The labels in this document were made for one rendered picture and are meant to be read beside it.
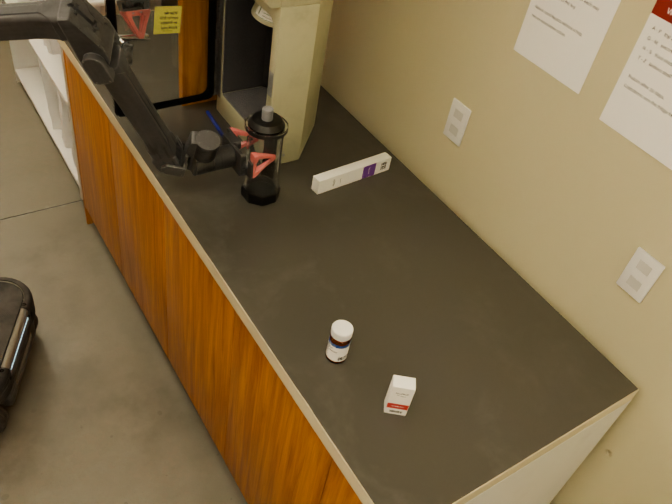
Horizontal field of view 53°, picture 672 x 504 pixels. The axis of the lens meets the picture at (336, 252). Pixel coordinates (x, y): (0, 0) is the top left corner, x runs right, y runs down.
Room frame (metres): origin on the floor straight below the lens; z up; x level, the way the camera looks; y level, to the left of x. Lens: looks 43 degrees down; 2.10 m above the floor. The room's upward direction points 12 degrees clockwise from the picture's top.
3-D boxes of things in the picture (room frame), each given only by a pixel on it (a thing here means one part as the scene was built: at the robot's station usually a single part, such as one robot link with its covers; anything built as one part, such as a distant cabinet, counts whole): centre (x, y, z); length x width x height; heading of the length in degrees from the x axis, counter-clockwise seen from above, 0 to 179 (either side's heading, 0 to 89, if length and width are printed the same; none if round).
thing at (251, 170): (1.36, 0.24, 1.09); 0.09 x 0.07 x 0.07; 131
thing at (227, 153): (1.33, 0.32, 1.09); 0.10 x 0.07 x 0.07; 41
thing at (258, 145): (1.41, 0.23, 1.06); 0.11 x 0.11 x 0.21
